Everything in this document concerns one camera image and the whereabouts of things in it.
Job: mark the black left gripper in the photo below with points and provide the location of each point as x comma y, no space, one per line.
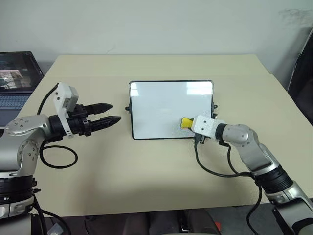
78,122

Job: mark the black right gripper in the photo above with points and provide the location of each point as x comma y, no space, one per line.
199,139

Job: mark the yellow whiteboard eraser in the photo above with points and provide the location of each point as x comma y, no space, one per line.
186,123

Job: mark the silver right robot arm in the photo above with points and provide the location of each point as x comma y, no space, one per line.
240,134

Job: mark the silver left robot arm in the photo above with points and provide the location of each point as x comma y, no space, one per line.
24,124

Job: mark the small black-framed whiteboard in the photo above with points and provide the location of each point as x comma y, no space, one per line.
159,105

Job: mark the small red object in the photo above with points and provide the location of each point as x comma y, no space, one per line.
217,224

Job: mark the open laptop computer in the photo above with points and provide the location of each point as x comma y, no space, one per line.
14,73

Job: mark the dark leaning panel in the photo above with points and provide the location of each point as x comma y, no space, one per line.
303,73

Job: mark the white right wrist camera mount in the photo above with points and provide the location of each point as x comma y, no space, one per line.
204,124

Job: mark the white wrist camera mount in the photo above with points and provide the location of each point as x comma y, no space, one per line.
62,98
204,124

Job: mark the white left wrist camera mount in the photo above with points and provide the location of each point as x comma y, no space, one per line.
62,98

